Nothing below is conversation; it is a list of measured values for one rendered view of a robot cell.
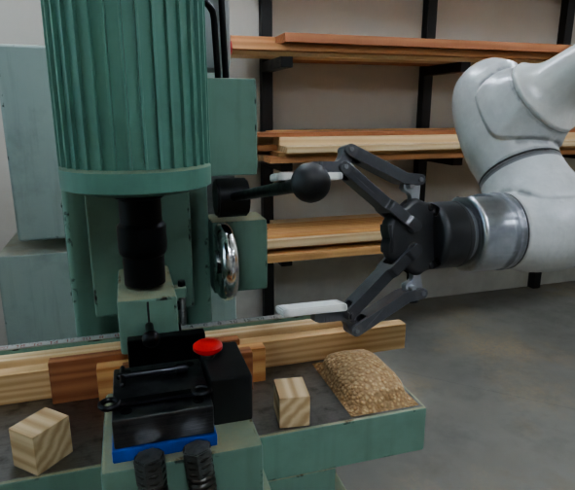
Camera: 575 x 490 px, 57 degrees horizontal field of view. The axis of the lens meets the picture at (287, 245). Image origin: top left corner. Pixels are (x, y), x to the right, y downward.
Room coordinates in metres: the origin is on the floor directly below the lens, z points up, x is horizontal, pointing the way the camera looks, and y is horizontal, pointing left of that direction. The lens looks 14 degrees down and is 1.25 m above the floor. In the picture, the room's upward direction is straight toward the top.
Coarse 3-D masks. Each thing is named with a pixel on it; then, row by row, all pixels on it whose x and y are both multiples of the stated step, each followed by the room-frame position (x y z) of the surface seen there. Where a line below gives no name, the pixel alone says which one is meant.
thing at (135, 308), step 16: (128, 288) 0.63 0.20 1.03; (160, 288) 0.63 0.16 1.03; (128, 304) 0.58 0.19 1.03; (144, 304) 0.59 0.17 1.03; (160, 304) 0.59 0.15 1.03; (176, 304) 0.60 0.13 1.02; (128, 320) 0.58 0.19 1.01; (144, 320) 0.59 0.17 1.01; (160, 320) 0.59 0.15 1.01; (176, 320) 0.60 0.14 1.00
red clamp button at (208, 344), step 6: (198, 342) 0.49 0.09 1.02; (204, 342) 0.49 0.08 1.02; (210, 342) 0.49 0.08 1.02; (216, 342) 0.49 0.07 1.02; (198, 348) 0.48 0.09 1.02; (204, 348) 0.48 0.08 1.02; (210, 348) 0.48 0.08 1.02; (216, 348) 0.48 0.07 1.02; (222, 348) 0.49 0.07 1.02; (198, 354) 0.48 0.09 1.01; (204, 354) 0.47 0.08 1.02; (210, 354) 0.48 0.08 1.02
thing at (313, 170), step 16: (304, 176) 0.44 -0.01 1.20; (320, 176) 0.44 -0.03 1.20; (224, 192) 0.78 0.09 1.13; (240, 192) 0.71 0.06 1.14; (256, 192) 0.62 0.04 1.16; (272, 192) 0.55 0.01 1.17; (288, 192) 0.51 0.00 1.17; (304, 192) 0.44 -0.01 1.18; (320, 192) 0.44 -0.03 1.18; (224, 208) 0.78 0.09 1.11; (240, 208) 0.79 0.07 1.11
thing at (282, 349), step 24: (264, 336) 0.69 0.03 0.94; (288, 336) 0.69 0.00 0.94; (312, 336) 0.69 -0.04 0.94; (336, 336) 0.70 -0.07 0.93; (360, 336) 0.71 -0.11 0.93; (384, 336) 0.73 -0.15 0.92; (288, 360) 0.68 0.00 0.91; (312, 360) 0.69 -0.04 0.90; (0, 384) 0.58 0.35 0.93; (24, 384) 0.58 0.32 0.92; (48, 384) 0.59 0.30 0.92
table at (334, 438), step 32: (256, 384) 0.63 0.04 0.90; (320, 384) 0.63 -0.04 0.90; (0, 416) 0.55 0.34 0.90; (96, 416) 0.55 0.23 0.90; (256, 416) 0.55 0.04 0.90; (320, 416) 0.55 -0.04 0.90; (384, 416) 0.55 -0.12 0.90; (416, 416) 0.57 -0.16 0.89; (0, 448) 0.49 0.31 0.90; (96, 448) 0.49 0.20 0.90; (288, 448) 0.52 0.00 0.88; (320, 448) 0.53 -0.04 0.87; (352, 448) 0.54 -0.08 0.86; (384, 448) 0.55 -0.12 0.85; (416, 448) 0.57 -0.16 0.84; (0, 480) 0.44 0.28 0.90; (32, 480) 0.44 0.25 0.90; (64, 480) 0.45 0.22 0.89; (96, 480) 0.46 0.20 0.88
